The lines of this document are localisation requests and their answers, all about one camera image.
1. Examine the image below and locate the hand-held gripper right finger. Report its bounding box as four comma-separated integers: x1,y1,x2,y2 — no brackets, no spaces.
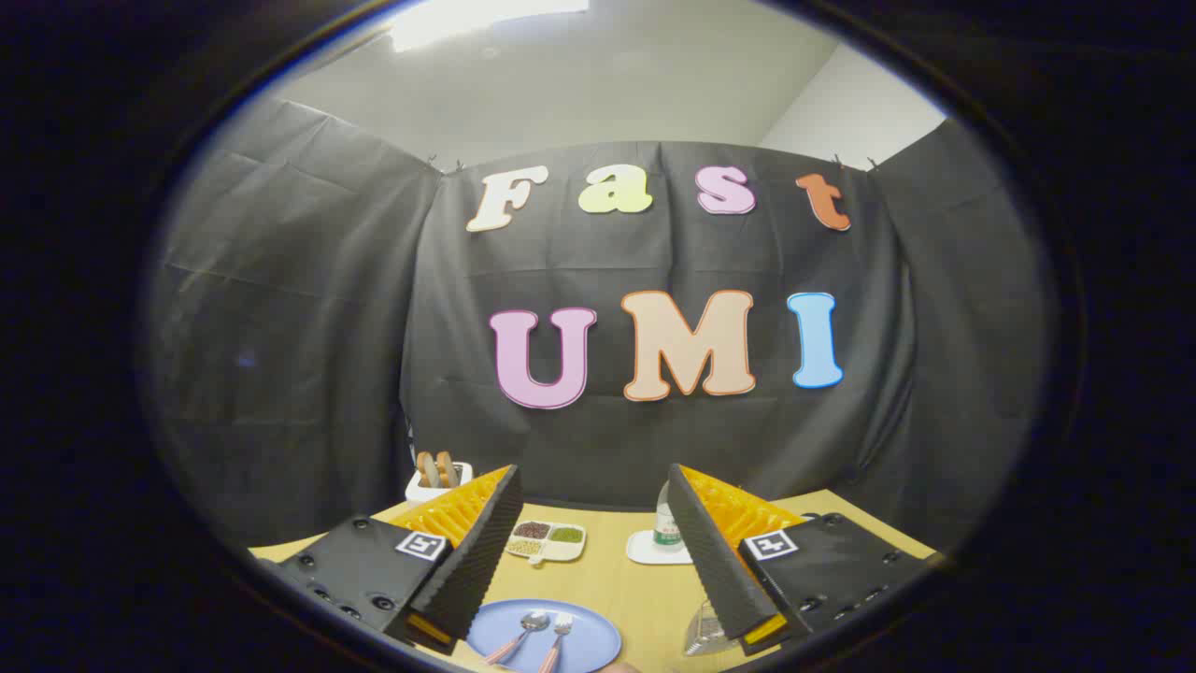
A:
667,463,940,657

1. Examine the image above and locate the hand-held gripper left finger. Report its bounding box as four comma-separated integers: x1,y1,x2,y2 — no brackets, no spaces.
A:
262,465,524,655

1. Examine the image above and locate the spoon with red checked handle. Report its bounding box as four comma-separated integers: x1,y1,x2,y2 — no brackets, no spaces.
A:
484,612,552,666

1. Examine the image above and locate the fork with red checked handle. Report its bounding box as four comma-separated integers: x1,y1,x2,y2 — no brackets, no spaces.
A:
537,613,574,673

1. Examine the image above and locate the clear water bottle green cap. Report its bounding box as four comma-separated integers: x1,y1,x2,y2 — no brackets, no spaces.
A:
654,481,685,548

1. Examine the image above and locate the white square coaster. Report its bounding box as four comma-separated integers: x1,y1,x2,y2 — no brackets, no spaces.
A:
625,529,694,566

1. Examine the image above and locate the metal cutlery drainer basket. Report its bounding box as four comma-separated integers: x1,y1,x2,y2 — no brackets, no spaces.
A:
683,598,748,657

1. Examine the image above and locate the white divided dish with beans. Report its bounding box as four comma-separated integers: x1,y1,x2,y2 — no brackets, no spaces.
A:
505,520,588,566

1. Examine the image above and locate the cream toaster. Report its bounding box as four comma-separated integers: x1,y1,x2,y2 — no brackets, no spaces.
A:
405,461,475,506

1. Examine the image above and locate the blue plate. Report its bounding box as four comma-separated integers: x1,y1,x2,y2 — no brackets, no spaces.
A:
465,599,622,673

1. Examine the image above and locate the black backdrop cloth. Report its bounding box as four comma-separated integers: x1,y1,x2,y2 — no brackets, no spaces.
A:
140,93,1052,552

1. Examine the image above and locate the ceiling light panel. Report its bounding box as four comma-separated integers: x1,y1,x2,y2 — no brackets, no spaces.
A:
388,0,591,52

